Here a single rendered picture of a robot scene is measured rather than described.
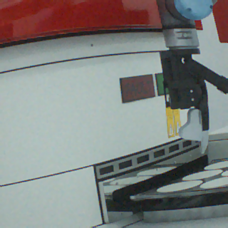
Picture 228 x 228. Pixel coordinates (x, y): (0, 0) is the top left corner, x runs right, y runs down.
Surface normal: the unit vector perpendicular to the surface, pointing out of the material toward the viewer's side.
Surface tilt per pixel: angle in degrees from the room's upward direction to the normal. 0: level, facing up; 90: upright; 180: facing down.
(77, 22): 90
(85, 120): 90
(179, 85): 90
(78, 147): 90
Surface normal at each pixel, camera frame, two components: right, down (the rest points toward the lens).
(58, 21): 0.81, -0.06
